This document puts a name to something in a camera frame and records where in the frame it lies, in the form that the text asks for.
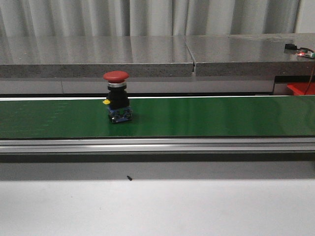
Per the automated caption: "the aluminium conveyor front rail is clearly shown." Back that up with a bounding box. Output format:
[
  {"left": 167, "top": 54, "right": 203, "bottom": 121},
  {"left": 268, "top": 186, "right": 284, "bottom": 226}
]
[{"left": 0, "top": 137, "right": 315, "bottom": 154}]

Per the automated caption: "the black sensor module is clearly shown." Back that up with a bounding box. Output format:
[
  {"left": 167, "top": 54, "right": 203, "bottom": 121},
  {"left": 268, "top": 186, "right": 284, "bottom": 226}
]
[{"left": 284, "top": 43, "right": 298, "bottom": 51}]

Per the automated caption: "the green conveyor belt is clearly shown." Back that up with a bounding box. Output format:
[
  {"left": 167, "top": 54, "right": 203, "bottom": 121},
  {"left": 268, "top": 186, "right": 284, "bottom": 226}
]
[{"left": 0, "top": 96, "right": 315, "bottom": 139}]

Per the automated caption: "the grey stone slab left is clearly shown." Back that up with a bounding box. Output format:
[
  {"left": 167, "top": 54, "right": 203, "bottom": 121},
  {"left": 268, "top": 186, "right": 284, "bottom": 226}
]
[{"left": 0, "top": 36, "right": 194, "bottom": 78}]

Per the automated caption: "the green circuit board red LED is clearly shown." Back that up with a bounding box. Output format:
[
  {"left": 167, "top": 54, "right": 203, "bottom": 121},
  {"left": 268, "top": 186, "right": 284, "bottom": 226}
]
[{"left": 297, "top": 49, "right": 315, "bottom": 59}]

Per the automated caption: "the grey stone slab right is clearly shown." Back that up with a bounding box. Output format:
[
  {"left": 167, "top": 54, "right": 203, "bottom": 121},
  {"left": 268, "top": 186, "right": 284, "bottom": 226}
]
[{"left": 185, "top": 33, "right": 315, "bottom": 76}]

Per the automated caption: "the grey curtain backdrop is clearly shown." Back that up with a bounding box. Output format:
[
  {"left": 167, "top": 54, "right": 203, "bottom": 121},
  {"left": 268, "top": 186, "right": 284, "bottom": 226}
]
[{"left": 0, "top": 0, "right": 301, "bottom": 36}]

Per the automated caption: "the thin red wire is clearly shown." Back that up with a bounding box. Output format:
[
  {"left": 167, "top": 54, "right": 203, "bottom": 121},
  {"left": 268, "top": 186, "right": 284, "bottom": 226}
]
[{"left": 304, "top": 66, "right": 315, "bottom": 95}]

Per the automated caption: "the red emergency stop button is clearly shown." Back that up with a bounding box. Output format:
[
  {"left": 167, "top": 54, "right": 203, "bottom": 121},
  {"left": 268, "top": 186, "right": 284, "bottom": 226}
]
[{"left": 103, "top": 71, "right": 132, "bottom": 124}]

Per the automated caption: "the red plastic bin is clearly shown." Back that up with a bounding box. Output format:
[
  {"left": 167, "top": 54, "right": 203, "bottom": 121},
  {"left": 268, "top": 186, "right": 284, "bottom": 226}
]
[{"left": 287, "top": 83, "right": 315, "bottom": 95}]

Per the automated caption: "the grey stone slab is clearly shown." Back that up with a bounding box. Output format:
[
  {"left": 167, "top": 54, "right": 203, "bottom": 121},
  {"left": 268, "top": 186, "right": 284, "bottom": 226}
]
[
  {"left": 185, "top": 33, "right": 315, "bottom": 76},
  {"left": 0, "top": 36, "right": 194, "bottom": 78}
]

